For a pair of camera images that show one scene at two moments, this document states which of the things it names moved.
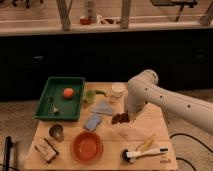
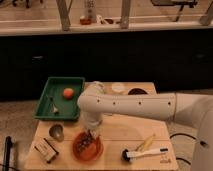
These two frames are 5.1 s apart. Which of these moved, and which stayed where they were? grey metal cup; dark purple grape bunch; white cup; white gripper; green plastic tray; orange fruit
Moved: white gripper; dark purple grape bunch
Stayed: grey metal cup; green plastic tray; orange fruit; white cup
